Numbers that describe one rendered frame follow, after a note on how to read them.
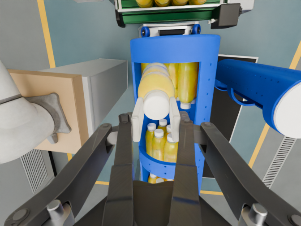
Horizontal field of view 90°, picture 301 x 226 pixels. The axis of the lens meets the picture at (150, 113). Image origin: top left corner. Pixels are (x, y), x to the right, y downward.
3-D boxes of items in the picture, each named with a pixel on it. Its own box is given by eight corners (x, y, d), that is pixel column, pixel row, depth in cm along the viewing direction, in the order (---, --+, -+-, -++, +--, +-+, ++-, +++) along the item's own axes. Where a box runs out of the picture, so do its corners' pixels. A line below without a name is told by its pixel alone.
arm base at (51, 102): (40, 141, 71) (30, 148, 66) (18, 96, 63) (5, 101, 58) (75, 139, 68) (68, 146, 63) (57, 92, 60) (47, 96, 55)
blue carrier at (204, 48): (146, 189, 98) (141, 241, 72) (136, 41, 63) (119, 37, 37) (191, 191, 96) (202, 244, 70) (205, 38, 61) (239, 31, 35)
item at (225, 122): (177, 167, 211) (178, 176, 197) (197, 52, 151) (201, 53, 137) (214, 170, 210) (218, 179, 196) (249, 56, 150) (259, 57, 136)
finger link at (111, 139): (131, 145, 15) (100, 146, 15) (136, 122, 19) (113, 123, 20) (129, 132, 14) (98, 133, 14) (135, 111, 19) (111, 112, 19)
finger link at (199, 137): (182, 132, 14) (215, 132, 14) (176, 110, 18) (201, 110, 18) (181, 145, 14) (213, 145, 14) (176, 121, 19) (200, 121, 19)
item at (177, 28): (158, 36, 64) (157, 34, 53) (157, 30, 63) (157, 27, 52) (182, 36, 63) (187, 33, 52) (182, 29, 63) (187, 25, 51)
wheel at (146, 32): (146, 38, 59) (150, 38, 60) (145, 25, 57) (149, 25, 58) (140, 39, 63) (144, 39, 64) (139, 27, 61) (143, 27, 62)
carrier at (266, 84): (214, 56, 138) (205, 86, 149) (293, 69, 58) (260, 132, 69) (245, 61, 138) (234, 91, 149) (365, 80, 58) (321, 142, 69)
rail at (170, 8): (119, 13, 59) (117, 11, 57) (119, 10, 59) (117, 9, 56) (223, 7, 57) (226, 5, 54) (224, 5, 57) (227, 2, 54)
